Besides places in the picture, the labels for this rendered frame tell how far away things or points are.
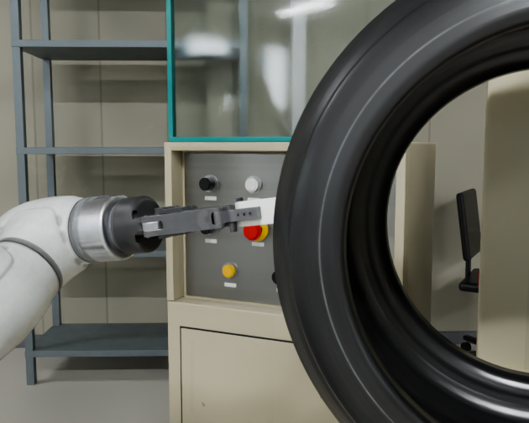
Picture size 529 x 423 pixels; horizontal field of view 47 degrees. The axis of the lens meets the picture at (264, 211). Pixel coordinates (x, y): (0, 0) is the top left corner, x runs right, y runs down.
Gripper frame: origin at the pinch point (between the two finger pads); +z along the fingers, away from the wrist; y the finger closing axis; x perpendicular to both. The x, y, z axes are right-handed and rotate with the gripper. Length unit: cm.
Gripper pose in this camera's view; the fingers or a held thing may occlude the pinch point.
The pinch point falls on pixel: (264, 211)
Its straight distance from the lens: 72.5
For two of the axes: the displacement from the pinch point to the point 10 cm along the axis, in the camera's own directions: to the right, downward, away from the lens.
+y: 4.0, -1.0, 9.1
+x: 1.3, 9.9, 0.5
